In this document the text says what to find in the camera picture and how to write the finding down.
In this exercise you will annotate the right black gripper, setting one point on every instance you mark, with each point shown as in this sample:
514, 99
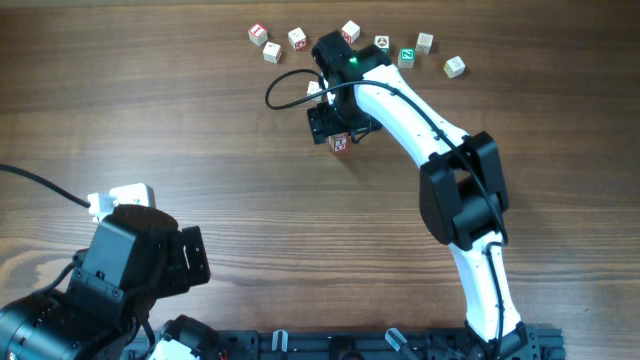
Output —
322, 125

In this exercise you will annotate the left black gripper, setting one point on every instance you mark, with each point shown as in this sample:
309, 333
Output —
175, 276

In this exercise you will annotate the pretzel block red side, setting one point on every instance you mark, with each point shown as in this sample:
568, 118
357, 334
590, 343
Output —
339, 143

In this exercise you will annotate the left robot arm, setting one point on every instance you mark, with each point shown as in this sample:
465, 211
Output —
43, 325

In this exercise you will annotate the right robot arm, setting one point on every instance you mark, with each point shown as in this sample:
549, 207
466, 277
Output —
462, 195

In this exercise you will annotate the plain wooden block centre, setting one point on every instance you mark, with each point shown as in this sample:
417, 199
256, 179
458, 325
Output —
315, 87

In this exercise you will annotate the block with red side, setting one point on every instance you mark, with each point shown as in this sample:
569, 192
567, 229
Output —
297, 39

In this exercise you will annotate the plain block left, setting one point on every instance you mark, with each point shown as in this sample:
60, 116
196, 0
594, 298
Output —
272, 52

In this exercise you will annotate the red-sided block top centre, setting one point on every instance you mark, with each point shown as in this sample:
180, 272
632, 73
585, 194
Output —
350, 31

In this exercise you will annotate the panda picture block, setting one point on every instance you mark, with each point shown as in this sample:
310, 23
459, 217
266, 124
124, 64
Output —
382, 42

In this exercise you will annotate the green N letter block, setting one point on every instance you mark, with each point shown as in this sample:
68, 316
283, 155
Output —
406, 58

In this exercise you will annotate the red I block far left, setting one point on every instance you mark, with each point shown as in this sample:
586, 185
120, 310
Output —
258, 34

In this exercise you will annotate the plain block top right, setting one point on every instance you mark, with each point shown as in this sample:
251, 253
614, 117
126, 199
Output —
424, 43

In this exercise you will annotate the yellow-sided block far right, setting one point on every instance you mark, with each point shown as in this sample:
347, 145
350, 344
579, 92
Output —
454, 67

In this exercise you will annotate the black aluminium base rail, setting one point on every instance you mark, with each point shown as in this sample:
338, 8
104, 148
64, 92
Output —
447, 343

